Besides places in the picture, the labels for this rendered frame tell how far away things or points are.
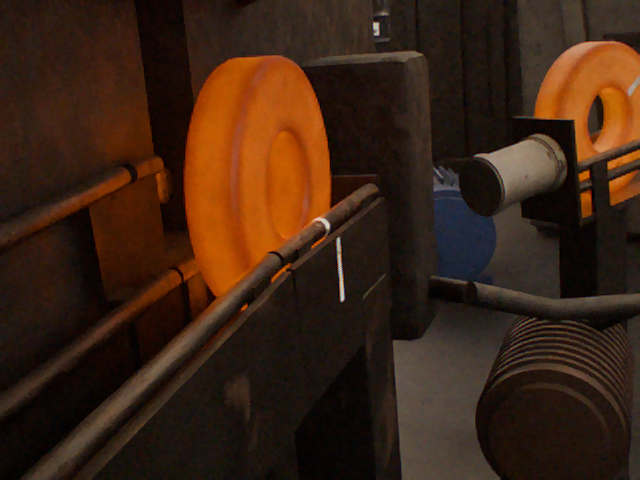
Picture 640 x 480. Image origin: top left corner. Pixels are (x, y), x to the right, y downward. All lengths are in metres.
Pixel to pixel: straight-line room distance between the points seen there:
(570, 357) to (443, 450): 1.04
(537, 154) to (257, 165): 0.45
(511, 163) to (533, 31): 2.43
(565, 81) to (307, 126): 0.41
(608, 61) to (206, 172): 0.58
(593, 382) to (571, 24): 2.49
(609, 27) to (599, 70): 2.24
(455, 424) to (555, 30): 1.69
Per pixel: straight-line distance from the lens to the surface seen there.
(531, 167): 0.92
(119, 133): 0.55
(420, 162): 0.78
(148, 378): 0.39
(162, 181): 0.61
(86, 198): 0.49
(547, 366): 0.83
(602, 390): 0.84
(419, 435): 1.94
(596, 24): 3.26
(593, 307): 0.89
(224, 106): 0.53
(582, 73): 0.98
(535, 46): 3.32
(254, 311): 0.46
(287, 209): 0.61
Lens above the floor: 0.84
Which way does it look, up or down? 13 degrees down
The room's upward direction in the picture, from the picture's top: 5 degrees counter-clockwise
